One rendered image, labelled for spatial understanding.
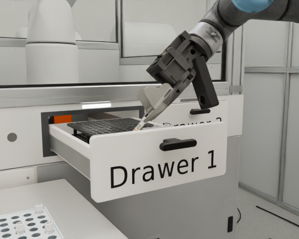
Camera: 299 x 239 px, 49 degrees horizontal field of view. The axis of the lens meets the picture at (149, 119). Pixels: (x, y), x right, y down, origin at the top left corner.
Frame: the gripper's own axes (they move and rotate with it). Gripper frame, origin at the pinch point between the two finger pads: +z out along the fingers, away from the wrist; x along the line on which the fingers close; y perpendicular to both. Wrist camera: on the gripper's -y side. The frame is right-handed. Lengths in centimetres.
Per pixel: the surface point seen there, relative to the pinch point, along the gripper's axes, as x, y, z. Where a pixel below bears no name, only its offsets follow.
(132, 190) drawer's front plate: 10.0, -3.7, 14.2
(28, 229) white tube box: 11.4, 5.9, 28.9
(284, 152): -132, -123, -89
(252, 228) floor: -119, -126, -28
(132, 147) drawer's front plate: 11.5, 1.6, 8.9
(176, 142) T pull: 13.8, -3.1, 3.6
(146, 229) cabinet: -32.6, -29.0, 16.9
